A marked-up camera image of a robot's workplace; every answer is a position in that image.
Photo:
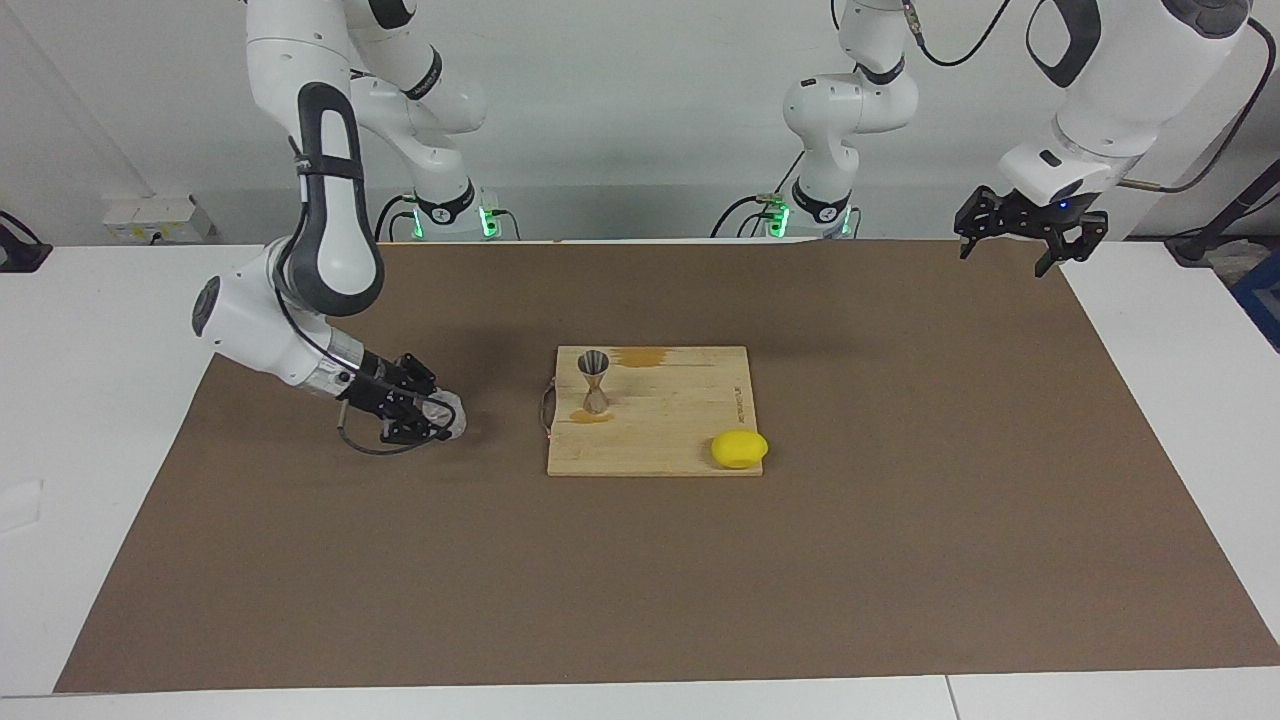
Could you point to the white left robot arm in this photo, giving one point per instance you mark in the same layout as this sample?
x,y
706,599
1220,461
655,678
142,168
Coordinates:
x,y
1110,90

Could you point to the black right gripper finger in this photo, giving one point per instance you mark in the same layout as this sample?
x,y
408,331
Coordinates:
x,y
408,425
417,376

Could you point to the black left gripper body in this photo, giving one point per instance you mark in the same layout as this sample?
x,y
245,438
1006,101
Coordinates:
x,y
1040,215

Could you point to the black stand leg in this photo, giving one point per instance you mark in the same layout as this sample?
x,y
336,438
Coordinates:
x,y
1215,228

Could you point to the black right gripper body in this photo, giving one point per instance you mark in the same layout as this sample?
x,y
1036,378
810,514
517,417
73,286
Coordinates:
x,y
372,388

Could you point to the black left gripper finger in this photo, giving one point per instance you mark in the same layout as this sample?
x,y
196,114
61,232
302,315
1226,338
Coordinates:
x,y
1075,243
982,215

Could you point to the white paper piece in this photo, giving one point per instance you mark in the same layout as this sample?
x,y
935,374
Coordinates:
x,y
20,505

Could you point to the black clamp mount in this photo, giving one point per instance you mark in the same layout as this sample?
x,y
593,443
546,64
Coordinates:
x,y
20,252

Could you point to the yellow lemon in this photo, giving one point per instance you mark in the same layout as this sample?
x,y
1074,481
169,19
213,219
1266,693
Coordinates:
x,y
739,449

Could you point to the wooden cutting board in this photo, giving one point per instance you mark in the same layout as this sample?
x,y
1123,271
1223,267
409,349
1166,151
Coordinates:
x,y
670,410

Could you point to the clear glass cup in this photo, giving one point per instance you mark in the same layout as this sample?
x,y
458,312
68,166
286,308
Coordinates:
x,y
450,410

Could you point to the brown table mat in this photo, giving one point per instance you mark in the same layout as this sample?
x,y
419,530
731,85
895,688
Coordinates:
x,y
640,580

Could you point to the white wall power strip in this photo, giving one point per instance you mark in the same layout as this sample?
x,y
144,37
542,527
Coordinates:
x,y
150,215

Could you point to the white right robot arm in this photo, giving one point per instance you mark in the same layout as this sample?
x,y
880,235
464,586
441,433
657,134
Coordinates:
x,y
340,230

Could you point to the steel double jigger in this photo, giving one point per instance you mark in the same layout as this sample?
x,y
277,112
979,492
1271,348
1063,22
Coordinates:
x,y
595,385

